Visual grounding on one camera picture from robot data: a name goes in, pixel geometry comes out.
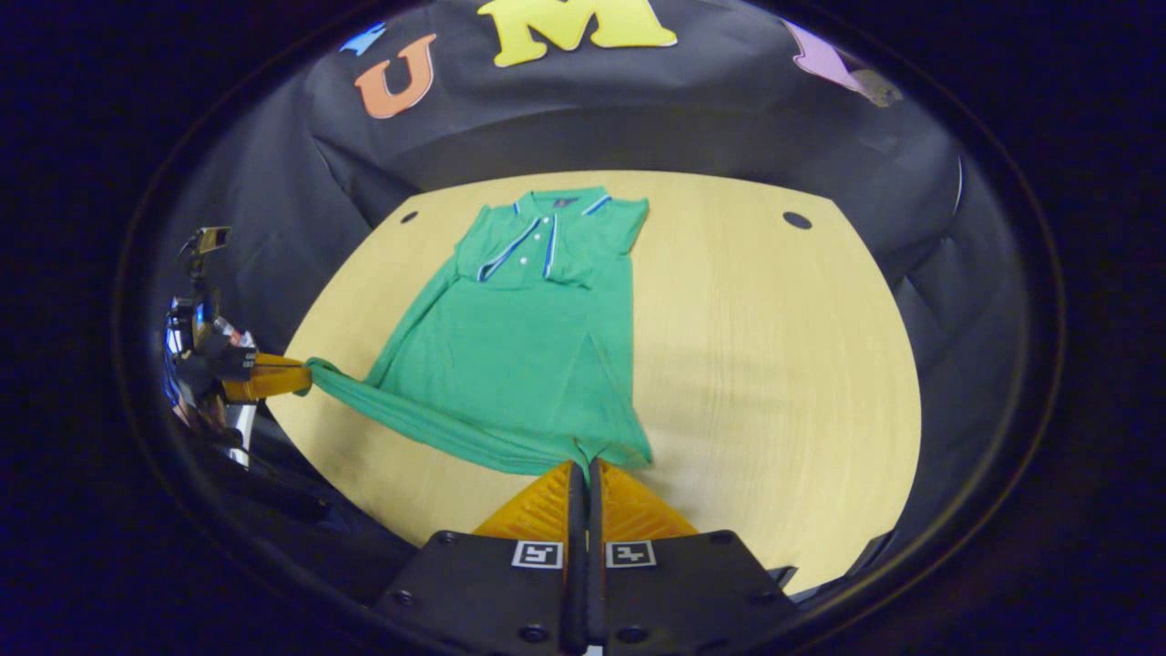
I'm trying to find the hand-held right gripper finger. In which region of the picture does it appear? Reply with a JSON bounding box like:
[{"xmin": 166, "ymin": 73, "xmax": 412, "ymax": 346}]
[
  {"xmin": 588, "ymin": 457, "xmax": 803, "ymax": 656},
  {"xmin": 372, "ymin": 460, "xmax": 587, "ymax": 656}
]

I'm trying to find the green T-shirt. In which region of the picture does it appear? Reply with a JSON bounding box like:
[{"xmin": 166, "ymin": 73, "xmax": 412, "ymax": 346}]
[{"xmin": 305, "ymin": 187, "xmax": 655, "ymax": 479}]

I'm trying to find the black backdrop cloth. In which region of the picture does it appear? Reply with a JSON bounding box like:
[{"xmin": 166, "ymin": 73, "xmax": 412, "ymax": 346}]
[{"xmin": 150, "ymin": 0, "xmax": 1039, "ymax": 584}]

